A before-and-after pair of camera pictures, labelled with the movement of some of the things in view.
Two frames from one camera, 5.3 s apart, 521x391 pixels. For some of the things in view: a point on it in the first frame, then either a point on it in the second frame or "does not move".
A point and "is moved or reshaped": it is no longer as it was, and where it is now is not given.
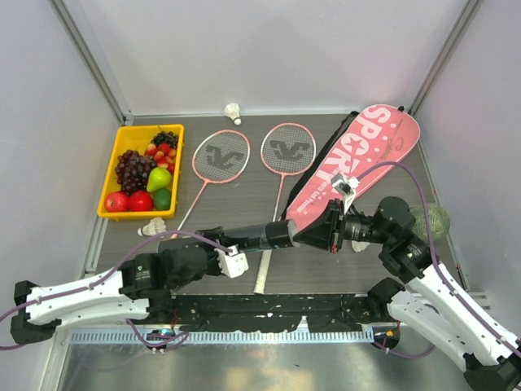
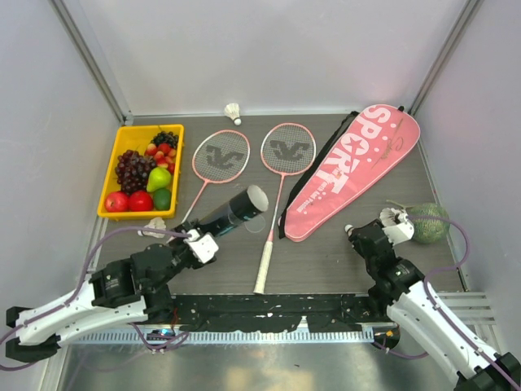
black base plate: [260, 313] does not move
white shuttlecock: [233, 112] does not move
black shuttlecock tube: [274, 234] to [253, 201]
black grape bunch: [165, 138] does not move
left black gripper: [218, 235] to [188, 226]
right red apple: [140, 201] does not move
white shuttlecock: [359, 246] is moved or reshaped
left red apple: [116, 202] does not move
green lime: [162, 199] does not move
